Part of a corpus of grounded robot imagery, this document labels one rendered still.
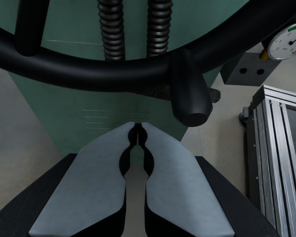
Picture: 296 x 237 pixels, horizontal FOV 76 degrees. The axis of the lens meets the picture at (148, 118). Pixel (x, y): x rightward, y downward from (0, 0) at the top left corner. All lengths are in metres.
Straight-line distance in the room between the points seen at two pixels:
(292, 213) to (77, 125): 0.69
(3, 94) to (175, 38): 1.00
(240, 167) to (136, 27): 0.82
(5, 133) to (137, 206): 0.66
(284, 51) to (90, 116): 0.44
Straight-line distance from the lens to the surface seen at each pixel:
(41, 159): 0.93
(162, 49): 0.22
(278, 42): 0.36
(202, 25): 0.37
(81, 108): 0.52
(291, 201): 0.78
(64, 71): 0.17
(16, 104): 1.14
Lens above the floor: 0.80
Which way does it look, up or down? 55 degrees down
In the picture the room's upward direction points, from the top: 12 degrees clockwise
